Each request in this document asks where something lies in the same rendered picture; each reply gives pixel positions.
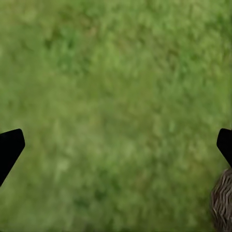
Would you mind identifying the wicker basket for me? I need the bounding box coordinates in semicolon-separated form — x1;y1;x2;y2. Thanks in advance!
210;166;232;232

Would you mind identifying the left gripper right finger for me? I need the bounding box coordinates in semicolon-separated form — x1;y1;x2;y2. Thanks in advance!
217;128;232;167

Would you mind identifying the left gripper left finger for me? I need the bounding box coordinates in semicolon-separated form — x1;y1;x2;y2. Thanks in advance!
0;129;25;186

